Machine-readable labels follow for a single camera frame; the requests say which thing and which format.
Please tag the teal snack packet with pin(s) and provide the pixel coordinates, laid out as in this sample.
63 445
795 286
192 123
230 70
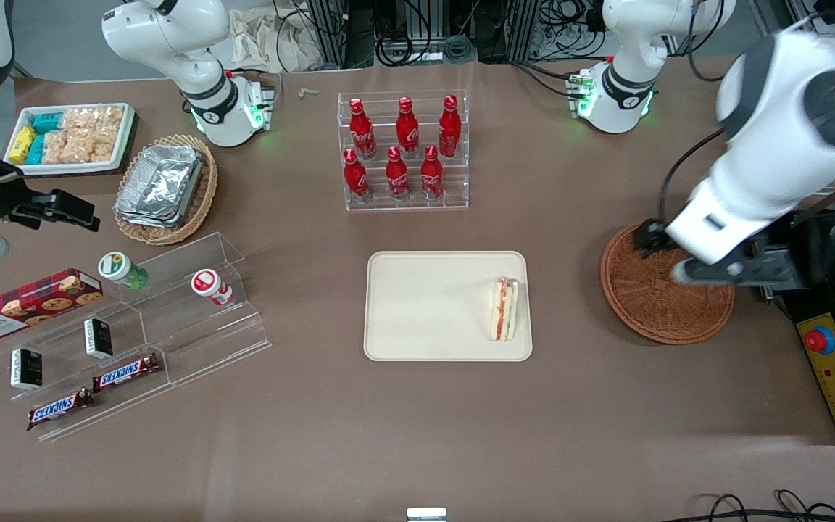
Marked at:
35 150
48 122

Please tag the yellow snack packet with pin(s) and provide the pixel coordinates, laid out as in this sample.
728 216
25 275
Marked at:
20 145

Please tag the clear cracker pack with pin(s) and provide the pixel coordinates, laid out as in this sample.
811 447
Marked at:
80 148
98 119

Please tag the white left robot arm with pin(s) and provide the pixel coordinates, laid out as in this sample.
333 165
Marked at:
765 167

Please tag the white snack tray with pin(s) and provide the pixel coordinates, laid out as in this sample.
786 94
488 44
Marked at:
69 168

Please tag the clear acrylic stepped shelf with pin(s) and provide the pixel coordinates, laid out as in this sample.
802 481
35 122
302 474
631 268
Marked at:
193 341

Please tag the cream plastic tray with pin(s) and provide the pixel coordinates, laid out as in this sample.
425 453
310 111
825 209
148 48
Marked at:
425 304

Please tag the black machine box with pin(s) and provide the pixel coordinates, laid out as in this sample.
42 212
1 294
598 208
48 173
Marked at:
812 290

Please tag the black equipment rack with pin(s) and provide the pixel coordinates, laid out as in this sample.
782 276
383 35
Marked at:
425 29

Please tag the crumpled brown paper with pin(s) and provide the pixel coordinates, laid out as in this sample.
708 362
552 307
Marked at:
265 36

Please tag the small beige object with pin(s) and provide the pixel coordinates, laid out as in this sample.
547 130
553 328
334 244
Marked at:
309 92

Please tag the Snickers chocolate bar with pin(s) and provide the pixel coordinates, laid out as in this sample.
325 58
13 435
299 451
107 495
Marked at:
125 372
60 409

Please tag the grey metal plate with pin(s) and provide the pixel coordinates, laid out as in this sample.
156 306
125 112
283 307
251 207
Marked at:
773 261

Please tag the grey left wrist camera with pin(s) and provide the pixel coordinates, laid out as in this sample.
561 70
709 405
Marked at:
707 272

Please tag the green lidded cup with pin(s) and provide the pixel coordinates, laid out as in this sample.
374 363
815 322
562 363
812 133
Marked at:
117 266

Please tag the small black box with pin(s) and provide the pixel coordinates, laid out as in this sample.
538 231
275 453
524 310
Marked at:
26 368
98 338

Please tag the oval tan wicker basket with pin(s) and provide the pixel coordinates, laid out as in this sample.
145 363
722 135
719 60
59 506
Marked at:
204 188

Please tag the red lidded cup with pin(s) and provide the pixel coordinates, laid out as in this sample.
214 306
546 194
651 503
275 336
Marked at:
207 283

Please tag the round brown wicker basket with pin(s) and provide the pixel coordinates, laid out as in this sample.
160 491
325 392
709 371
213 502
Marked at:
649 312

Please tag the red Coca-Cola bottle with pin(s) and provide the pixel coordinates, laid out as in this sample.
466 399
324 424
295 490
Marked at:
408 129
431 174
449 127
397 175
362 130
356 176

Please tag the triangle sandwich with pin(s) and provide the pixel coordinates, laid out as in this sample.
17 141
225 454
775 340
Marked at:
503 308

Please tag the red tartan cookie box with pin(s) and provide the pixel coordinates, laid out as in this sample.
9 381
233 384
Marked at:
26 304

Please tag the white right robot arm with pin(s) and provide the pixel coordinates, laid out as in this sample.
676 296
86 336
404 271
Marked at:
171 43

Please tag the aluminium foil tray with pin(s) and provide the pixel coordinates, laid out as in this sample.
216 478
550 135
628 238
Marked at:
160 185

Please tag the red emergency stop button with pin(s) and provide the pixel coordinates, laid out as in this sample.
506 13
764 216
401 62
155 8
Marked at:
820 339

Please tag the clear acrylic bottle rack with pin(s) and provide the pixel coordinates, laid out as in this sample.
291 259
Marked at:
403 206

